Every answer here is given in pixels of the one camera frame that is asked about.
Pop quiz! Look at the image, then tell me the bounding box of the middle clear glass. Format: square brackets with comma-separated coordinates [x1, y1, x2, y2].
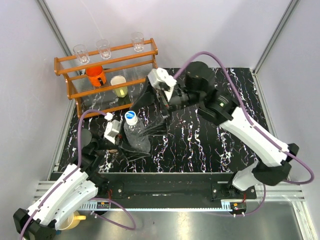
[95, 39, 111, 60]

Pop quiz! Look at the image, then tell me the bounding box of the orange juice bottle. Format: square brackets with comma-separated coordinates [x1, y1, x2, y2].
[107, 149, 118, 154]

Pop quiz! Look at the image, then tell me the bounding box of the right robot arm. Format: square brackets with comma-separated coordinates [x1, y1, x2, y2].
[130, 61, 299, 199]

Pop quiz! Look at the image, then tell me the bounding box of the corner aluminium post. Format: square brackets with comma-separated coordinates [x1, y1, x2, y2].
[252, 0, 302, 75]
[35, 0, 72, 56]

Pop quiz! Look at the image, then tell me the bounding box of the clear plastic bottle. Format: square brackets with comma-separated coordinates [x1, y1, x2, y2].
[124, 116, 151, 153]

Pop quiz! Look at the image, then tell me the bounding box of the right clear glass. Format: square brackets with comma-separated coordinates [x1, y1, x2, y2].
[131, 32, 144, 52]

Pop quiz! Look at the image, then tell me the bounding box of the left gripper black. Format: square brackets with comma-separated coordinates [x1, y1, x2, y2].
[95, 120, 153, 160]

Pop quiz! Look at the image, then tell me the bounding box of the right corner aluminium post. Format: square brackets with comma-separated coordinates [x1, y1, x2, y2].
[252, 0, 302, 75]

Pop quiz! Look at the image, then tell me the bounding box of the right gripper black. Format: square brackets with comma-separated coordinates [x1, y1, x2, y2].
[129, 75, 203, 137]

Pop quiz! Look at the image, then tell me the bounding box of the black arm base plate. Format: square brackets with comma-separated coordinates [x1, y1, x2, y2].
[97, 172, 257, 205]

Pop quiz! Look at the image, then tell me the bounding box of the grey slotted cable duct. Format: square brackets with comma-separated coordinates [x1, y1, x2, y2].
[78, 200, 232, 212]

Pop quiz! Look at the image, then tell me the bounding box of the orange wooden shelf rack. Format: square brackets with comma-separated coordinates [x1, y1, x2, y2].
[53, 38, 158, 117]

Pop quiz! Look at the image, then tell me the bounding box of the yellow mug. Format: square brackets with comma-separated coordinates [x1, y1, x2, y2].
[58, 211, 87, 231]

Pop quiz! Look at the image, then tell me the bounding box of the aluminium front rail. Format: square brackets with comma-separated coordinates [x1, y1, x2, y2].
[32, 181, 320, 240]

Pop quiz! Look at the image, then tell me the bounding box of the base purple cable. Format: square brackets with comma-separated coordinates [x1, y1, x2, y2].
[207, 184, 267, 217]
[87, 196, 138, 231]

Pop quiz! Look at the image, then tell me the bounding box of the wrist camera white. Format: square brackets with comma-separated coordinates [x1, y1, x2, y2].
[147, 67, 177, 101]
[103, 112, 121, 144]

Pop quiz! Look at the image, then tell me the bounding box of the orange mug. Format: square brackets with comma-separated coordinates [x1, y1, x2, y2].
[85, 65, 107, 87]

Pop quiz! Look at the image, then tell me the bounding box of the small white bottle cap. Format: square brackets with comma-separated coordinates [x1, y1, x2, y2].
[124, 110, 138, 126]

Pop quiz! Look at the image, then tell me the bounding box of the clear glass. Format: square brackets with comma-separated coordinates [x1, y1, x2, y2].
[95, 39, 111, 60]
[131, 32, 144, 52]
[73, 44, 90, 65]

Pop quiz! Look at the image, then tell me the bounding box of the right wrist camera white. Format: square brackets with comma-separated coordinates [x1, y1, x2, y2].
[147, 67, 177, 101]

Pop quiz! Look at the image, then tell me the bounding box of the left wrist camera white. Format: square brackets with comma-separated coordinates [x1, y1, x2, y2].
[103, 112, 121, 144]

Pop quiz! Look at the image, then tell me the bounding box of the left clear glass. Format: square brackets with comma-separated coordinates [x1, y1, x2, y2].
[73, 44, 90, 65]

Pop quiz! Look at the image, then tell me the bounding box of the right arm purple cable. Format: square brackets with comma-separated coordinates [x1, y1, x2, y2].
[173, 51, 315, 185]

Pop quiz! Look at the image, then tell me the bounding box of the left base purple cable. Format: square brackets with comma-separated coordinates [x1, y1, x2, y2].
[87, 196, 138, 231]

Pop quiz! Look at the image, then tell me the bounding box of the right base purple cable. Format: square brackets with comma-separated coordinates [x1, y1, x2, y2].
[207, 184, 267, 217]

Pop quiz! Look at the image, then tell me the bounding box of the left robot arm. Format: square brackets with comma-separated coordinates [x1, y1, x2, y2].
[13, 120, 150, 240]

